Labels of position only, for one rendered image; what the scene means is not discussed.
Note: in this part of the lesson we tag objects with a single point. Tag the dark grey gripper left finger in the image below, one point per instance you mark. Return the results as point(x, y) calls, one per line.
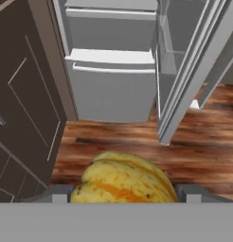
point(60, 193)

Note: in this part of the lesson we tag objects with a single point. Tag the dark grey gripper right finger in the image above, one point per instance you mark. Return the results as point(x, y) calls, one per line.
point(191, 193)

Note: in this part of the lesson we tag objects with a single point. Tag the yellow orange striped squash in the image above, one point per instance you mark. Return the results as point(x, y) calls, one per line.
point(123, 179)

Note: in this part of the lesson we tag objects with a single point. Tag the dark brown cupboard door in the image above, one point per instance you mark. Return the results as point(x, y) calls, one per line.
point(25, 100)

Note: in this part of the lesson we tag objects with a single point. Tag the white fridge drawer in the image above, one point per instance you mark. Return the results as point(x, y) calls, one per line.
point(113, 91)
point(112, 26)

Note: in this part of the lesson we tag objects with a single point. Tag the grey fridge door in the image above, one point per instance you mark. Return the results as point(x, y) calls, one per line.
point(197, 69)

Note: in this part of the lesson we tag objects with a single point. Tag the grey fridge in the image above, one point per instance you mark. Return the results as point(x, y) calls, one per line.
point(115, 60)

